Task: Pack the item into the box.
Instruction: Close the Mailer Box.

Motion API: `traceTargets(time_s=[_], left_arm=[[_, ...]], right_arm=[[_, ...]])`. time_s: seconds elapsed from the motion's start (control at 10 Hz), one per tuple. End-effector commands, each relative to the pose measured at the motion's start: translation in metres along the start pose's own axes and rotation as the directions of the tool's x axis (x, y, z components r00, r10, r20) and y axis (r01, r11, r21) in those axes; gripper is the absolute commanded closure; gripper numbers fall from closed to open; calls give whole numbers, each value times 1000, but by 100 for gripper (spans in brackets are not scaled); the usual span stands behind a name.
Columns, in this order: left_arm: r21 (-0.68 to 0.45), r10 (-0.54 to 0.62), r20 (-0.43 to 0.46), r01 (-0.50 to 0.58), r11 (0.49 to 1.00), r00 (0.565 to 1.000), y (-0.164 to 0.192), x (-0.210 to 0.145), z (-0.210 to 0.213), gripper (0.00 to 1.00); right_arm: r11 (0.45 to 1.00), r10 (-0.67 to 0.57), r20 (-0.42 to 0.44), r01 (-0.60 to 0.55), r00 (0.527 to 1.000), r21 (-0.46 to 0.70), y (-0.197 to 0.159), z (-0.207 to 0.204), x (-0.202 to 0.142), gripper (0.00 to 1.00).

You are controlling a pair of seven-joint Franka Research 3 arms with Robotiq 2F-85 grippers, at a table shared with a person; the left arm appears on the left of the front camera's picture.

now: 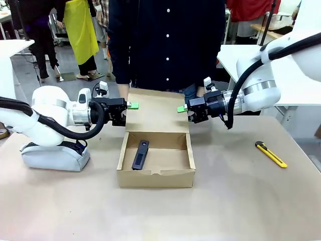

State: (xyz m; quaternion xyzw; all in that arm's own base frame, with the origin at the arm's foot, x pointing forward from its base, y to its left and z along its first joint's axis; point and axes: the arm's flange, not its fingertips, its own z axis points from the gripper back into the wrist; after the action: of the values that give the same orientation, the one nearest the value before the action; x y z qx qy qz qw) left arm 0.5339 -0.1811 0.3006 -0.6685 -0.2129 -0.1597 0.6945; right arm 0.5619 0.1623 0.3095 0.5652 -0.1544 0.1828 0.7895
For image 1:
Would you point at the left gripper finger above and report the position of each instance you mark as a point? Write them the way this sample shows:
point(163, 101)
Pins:
point(119, 119)
point(133, 106)

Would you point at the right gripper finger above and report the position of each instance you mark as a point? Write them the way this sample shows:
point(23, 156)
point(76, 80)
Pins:
point(182, 109)
point(199, 116)

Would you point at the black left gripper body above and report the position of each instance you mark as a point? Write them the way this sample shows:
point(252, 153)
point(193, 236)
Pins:
point(116, 105)

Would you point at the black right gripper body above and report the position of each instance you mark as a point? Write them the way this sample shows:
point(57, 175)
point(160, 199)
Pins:
point(213, 104)

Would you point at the black stapler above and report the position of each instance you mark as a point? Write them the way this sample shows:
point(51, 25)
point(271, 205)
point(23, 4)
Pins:
point(140, 155)

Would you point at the brown cardboard box with lid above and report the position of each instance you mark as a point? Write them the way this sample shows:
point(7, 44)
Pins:
point(155, 158)

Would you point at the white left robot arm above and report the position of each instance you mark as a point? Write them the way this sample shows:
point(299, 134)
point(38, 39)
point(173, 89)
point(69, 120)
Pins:
point(47, 118)

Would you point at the person's left forearm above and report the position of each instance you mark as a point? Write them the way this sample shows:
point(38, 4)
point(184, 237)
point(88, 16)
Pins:
point(201, 91)

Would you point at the person's right forearm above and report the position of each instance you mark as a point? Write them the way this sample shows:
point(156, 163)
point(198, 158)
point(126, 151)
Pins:
point(124, 89)

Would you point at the small brown cardboard box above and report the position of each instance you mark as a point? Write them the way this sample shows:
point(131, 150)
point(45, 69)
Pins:
point(318, 131)

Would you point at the black floor plate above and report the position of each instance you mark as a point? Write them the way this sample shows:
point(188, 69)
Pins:
point(96, 76)

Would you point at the dark floor mat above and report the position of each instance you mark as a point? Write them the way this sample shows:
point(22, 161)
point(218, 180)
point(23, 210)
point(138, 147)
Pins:
point(67, 76)

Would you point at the white stick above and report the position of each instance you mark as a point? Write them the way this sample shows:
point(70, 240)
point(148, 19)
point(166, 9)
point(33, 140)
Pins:
point(57, 71)

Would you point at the person in navy shirt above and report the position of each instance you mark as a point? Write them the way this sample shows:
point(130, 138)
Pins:
point(165, 42)

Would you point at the grey zipper pouch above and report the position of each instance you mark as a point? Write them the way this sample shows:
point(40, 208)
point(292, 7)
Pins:
point(55, 159)

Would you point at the yellow utility knife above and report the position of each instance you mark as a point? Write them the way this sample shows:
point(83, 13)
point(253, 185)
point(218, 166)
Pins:
point(272, 154)

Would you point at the person in yellow apron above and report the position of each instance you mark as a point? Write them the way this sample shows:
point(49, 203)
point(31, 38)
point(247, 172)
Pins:
point(82, 32)

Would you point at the person in plaid shirt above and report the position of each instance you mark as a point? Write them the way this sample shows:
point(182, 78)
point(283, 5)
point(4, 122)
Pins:
point(102, 15)

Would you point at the wooden table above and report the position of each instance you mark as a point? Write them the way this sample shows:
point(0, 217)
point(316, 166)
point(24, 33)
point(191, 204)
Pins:
point(268, 30)

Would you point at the metal cart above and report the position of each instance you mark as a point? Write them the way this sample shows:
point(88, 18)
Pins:
point(57, 32)

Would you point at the person in red shirt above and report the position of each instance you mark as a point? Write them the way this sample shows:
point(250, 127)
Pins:
point(250, 12)

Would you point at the person in dark clothes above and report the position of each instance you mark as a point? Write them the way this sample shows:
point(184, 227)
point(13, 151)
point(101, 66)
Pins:
point(40, 30)

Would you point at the brown tape roll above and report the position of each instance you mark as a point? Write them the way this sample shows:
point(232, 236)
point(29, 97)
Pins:
point(3, 133)

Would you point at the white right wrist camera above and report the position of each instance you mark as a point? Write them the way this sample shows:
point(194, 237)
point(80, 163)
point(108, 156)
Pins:
point(209, 84)

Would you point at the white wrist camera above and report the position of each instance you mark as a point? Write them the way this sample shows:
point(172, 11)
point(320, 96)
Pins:
point(102, 88)
point(209, 84)

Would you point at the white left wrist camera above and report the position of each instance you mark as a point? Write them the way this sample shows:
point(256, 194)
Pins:
point(102, 88)

